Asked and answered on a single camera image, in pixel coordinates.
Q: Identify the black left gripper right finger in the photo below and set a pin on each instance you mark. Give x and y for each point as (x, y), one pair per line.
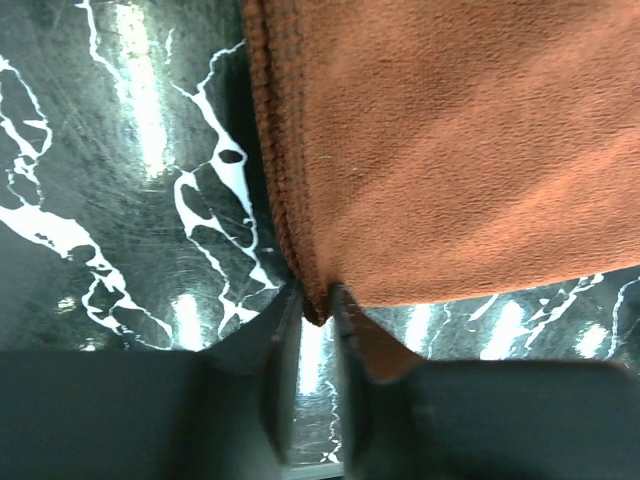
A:
(407, 417)

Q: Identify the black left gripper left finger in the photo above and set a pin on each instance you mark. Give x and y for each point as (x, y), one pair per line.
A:
(221, 413)

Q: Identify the brown towel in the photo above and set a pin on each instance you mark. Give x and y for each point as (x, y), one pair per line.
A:
(429, 151)

